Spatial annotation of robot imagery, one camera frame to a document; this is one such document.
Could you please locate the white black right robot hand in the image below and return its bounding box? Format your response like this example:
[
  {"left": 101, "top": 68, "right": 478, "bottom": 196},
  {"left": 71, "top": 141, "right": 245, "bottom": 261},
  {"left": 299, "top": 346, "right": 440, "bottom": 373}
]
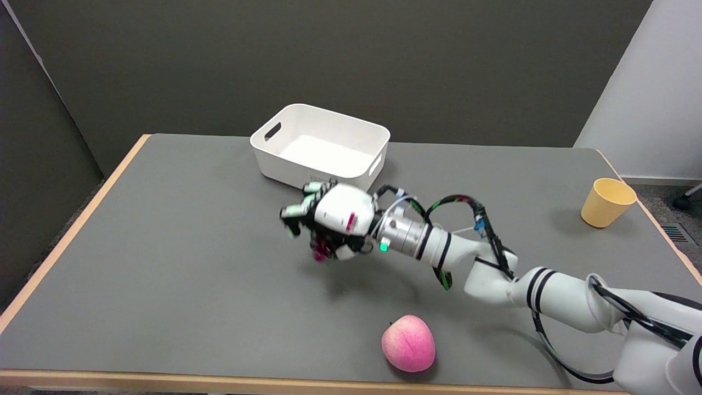
[{"left": 280, "top": 181, "right": 380, "bottom": 262}]

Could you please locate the dark purple grape bunch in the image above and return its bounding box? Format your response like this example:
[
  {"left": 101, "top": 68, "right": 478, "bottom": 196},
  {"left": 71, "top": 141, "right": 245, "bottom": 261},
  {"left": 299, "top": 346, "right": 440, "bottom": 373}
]
[{"left": 310, "top": 235, "right": 336, "bottom": 263}]

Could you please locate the white plastic storage bin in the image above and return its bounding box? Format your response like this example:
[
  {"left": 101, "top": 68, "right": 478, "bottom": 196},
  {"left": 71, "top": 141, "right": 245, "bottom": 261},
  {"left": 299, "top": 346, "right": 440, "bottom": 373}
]
[{"left": 250, "top": 103, "right": 391, "bottom": 206}]

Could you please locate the pink peach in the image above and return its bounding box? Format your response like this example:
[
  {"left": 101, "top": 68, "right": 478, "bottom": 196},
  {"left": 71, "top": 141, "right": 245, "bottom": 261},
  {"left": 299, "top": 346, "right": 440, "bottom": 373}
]
[{"left": 381, "top": 314, "right": 437, "bottom": 374}]

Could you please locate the yellow plastic cup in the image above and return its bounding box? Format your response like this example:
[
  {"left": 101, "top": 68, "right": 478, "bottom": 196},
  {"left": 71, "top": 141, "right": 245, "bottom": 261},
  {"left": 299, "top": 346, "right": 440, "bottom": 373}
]
[{"left": 581, "top": 178, "right": 638, "bottom": 228}]

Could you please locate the black floor vent grille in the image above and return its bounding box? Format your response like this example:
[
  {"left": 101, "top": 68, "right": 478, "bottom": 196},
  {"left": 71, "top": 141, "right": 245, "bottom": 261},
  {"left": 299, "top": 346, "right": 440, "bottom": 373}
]
[{"left": 661, "top": 222, "right": 689, "bottom": 245}]

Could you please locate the black chair caster leg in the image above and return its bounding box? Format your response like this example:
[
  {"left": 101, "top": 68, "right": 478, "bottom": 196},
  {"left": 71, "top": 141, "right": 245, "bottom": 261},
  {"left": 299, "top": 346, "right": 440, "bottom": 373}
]
[{"left": 673, "top": 184, "right": 702, "bottom": 212}]

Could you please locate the black green robot cable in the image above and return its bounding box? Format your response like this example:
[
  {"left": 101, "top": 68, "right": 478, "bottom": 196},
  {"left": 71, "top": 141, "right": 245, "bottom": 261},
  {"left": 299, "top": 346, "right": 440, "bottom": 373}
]
[{"left": 375, "top": 185, "right": 702, "bottom": 385}]

